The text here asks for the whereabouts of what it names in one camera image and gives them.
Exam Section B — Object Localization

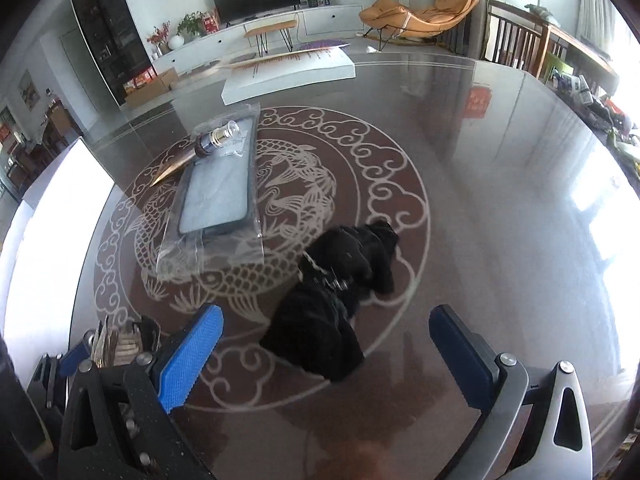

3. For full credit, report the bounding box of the orange rocking lounge chair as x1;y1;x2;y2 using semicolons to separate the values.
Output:
359;0;476;49

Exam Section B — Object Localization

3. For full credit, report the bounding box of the black velvet pouch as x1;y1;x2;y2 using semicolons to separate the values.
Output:
259;220;399;382

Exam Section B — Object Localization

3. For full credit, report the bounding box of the black glass display cabinet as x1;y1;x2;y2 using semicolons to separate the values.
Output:
70;0;152;106

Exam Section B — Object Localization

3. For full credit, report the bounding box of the brown cardboard carton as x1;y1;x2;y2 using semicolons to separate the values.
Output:
125;67;178;108

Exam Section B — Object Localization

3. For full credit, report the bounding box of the dining table with chairs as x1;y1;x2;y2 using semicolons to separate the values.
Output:
1;99;82;200

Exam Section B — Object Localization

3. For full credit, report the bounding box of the green potted plant left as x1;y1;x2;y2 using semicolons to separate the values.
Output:
177;11;206;41

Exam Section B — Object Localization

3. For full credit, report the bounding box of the phone case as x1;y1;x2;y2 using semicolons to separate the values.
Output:
155;104;264;282

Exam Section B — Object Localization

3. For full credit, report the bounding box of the large white cardboard box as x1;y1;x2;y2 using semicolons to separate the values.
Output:
1;139;114;385

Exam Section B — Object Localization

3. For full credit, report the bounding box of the rhinestone bow hair clip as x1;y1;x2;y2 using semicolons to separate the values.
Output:
90;315;160;367

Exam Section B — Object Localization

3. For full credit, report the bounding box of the red flower vase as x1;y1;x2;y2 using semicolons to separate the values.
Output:
146;22;170;56

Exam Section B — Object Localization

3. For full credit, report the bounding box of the small wooden bench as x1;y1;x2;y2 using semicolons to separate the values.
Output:
244;18;298;58

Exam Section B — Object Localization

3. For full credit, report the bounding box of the gold cosmetic tube clear cap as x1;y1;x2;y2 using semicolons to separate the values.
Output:
150;120;240;186

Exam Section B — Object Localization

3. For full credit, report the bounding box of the purple round floor mat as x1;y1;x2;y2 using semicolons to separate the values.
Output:
295;39;350;51

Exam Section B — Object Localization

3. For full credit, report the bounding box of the white tv cabinet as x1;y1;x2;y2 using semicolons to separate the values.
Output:
152;4;363;74

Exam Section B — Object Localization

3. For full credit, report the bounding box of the dark wooden chair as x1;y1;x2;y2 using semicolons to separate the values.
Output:
482;0;550;78

